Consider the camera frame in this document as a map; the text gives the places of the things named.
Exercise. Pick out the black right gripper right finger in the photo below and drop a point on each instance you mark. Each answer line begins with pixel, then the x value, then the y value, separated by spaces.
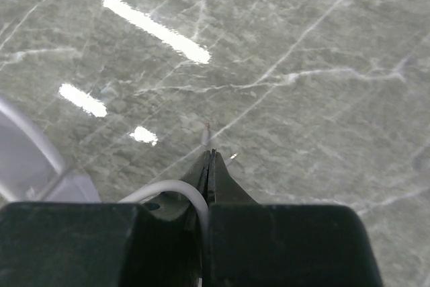
pixel 253 244

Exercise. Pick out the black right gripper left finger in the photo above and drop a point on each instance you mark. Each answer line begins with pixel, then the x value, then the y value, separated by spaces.
pixel 155 242

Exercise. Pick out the white headphones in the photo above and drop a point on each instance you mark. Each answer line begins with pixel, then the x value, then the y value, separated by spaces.
pixel 32 169

